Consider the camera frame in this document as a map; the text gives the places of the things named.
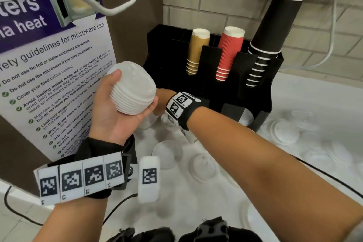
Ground person's left hand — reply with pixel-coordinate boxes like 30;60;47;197
89;69;159;146

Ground person's right hand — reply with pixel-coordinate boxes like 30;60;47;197
153;89;177;116

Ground stack of white cup lids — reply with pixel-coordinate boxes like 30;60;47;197
105;61;157;115

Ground person's left forearm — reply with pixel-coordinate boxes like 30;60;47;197
32;194;114;242

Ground person's right forearm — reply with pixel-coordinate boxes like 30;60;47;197
187;106;363;242

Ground microwave safety poster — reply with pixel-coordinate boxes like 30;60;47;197
0;0;117;163

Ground black right wristband with markers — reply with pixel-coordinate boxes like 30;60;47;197
164;92;202;131

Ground black wristband with markers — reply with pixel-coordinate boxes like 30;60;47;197
164;92;202;131
33;136;134;206

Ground stack of gold paper cups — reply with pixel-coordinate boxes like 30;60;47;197
186;28;211;76

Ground black left wristband with markers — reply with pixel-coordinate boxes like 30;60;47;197
33;136;134;206

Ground black cup dispenser rack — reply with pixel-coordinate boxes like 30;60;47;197
143;24;284;133

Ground stack of red ribbed cups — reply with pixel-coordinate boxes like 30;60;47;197
216;26;245;82

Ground stack of black paper cups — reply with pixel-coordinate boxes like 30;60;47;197
245;0;307;88

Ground black chest harness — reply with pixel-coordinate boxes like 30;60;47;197
107;216;263;242

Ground scattered loose white lids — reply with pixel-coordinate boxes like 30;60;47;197
133;109;363;234

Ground white wrist camera block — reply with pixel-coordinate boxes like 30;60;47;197
137;156;161;204

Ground black cable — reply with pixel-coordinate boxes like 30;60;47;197
4;185;43;227
293;156;363;192
103;193;138;226

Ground thin white cable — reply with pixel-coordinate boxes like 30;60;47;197
280;0;341;71

